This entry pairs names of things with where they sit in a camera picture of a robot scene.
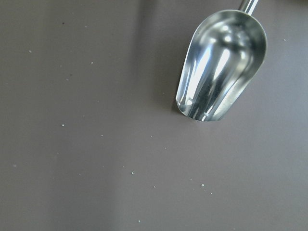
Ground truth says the metal scoop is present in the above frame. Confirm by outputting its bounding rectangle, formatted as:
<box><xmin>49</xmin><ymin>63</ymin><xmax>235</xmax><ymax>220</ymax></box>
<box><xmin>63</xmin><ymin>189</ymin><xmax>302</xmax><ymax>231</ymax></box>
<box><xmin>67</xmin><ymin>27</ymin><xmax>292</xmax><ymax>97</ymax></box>
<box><xmin>175</xmin><ymin>0</ymin><xmax>267</xmax><ymax>121</ymax></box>

